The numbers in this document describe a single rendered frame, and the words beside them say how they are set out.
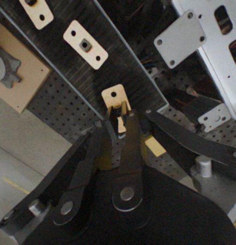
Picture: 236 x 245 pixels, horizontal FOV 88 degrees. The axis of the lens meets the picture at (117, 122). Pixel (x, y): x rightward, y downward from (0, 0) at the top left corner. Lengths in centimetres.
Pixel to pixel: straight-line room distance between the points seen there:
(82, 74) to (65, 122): 62
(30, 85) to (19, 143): 144
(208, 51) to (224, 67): 8
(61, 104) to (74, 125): 15
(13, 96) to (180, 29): 89
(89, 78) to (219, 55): 40
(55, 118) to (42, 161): 140
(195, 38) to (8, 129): 215
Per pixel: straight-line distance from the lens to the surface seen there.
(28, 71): 87
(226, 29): 55
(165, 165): 103
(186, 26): 36
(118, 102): 22
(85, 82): 28
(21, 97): 93
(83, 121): 82
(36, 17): 32
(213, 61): 52
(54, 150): 200
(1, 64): 87
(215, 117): 50
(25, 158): 234
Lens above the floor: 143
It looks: 67 degrees down
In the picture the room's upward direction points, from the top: 176 degrees counter-clockwise
